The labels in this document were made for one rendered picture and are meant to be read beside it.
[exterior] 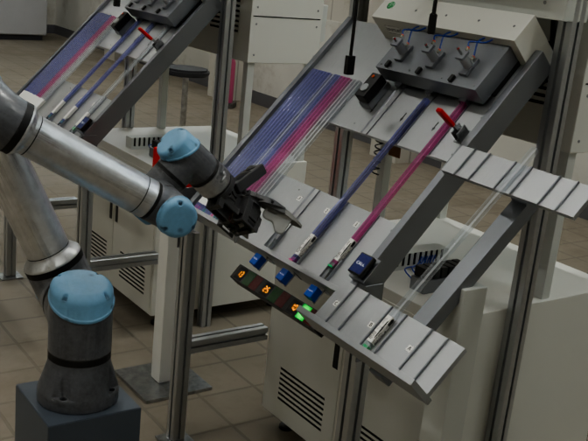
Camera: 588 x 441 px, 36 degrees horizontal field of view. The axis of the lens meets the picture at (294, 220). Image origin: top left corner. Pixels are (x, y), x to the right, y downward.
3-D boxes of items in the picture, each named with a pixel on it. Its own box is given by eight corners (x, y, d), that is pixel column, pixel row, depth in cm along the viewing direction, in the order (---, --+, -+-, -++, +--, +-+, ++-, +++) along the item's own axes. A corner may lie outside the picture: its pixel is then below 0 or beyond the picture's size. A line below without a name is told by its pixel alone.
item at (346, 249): (334, 270, 198) (331, 267, 197) (330, 269, 199) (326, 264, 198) (472, 100, 208) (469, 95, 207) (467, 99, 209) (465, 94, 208)
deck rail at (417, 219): (360, 314, 193) (345, 297, 189) (353, 311, 195) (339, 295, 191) (552, 70, 207) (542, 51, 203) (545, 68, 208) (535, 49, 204)
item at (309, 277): (353, 311, 195) (337, 292, 190) (200, 222, 246) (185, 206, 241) (357, 306, 195) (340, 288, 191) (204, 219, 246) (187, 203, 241)
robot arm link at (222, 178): (195, 162, 190) (226, 154, 185) (209, 175, 192) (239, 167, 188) (185, 191, 186) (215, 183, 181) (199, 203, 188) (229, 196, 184)
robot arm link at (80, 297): (52, 364, 163) (54, 293, 159) (40, 333, 174) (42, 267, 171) (119, 359, 168) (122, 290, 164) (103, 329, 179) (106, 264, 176)
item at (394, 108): (459, 176, 202) (450, 161, 199) (290, 117, 253) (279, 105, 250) (545, 67, 208) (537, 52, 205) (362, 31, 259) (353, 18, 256)
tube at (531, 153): (367, 353, 163) (364, 351, 163) (362, 351, 164) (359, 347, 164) (538, 152, 173) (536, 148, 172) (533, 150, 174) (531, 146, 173)
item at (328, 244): (351, 299, 193) (344, 291, 192) (198, 213, 244) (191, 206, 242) (405, 231, 197) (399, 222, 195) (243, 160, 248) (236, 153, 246)
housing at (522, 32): (537, 84, 208) (514, 40, 199) (395, 53, 246) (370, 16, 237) (557, 59, 210) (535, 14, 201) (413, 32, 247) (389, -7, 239)
